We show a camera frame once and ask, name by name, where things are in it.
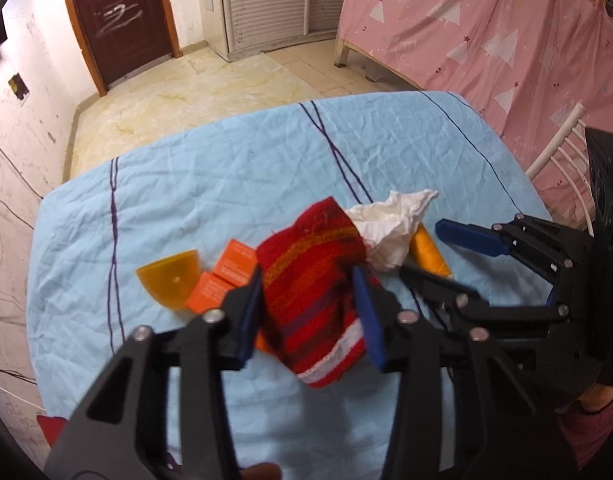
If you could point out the red striped sock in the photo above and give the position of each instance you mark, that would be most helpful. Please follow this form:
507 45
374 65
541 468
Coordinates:
306 285

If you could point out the brown wall socket plate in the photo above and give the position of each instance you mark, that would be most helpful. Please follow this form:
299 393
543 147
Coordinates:
17 87

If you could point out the person's left hand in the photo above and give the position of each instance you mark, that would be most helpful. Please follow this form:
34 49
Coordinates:
261 472

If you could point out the small orange box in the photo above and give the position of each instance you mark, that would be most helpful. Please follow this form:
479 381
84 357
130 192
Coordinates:
234 260
209 290

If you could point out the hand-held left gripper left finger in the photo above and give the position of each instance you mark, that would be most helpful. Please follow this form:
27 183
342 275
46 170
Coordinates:
249 320

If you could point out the white metal chair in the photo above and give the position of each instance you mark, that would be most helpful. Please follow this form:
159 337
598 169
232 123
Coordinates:
561 135

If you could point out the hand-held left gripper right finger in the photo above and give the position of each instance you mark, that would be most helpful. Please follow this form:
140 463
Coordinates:
371 320

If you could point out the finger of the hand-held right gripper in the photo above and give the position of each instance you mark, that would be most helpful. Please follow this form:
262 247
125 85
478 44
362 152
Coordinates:
471 237
446 287

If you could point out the white louvred wardrobe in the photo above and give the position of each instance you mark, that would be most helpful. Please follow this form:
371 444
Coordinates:
266 5

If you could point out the pink tree-print curtain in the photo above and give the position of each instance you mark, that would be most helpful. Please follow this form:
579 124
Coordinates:
486 35

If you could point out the crumpled white tissue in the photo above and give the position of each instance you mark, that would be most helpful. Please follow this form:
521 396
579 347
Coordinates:
386 230

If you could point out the light blue tablecloth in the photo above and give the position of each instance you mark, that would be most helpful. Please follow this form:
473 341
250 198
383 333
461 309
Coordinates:
236 160

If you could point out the small orange bottle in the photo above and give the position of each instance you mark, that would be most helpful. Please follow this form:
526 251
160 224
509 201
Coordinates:
429 252

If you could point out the amber plastic wedge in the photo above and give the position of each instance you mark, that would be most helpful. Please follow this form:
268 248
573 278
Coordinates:
169 277

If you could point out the dark brown door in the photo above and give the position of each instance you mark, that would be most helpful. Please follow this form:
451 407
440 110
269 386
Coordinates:
121 10

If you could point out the red bin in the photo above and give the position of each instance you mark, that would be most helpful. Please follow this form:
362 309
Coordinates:
51 430

